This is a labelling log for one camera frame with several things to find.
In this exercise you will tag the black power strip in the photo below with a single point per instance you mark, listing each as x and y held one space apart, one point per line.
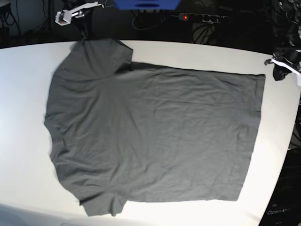
204 18

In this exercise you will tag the blue plastic box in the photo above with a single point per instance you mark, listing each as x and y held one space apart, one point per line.
146 4

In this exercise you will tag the black OpenArm base box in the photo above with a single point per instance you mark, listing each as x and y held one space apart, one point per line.
284 208

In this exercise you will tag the dark grey T-shirt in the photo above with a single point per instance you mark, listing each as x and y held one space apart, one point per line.
127 131

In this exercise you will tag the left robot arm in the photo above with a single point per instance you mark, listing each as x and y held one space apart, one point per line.
286 15

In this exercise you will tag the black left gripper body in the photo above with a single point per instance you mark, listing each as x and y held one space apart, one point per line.
290 56

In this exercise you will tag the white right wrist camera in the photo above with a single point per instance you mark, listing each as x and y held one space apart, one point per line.
64 17

